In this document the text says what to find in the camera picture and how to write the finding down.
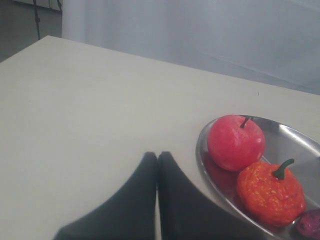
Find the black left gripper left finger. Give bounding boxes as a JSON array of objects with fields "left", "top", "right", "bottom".
[{"left": 54, "top": 152, "right": 158, "bottom": 240}]

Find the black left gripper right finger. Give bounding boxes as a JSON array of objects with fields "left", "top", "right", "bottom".
[{"left": 157, "top": 151, "right": 266, "bottom": 240}]

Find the red toy apple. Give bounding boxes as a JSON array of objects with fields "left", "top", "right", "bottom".
[{"left": 207, "top": 114, "right": 266, "bottom": 172}]

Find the orange toy pumpkin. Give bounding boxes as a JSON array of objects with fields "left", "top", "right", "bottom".
[{"left": 236, "top": 158, "right": 306, "bottom": 227}]

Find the purple toy sweet potato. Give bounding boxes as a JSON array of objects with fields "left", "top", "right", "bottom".
[{"left": 296, "top": 208, "right": 320, "bottom": 240}]

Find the white fabric backdrop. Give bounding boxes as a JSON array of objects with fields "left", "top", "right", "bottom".
[{"left": 62, "top": 0, "right": 320, "bottom": 94}]

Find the black stand pole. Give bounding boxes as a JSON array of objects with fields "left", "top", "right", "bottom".
[{"left": 33, "top": 0, "right": 41, "bottom": 40}]

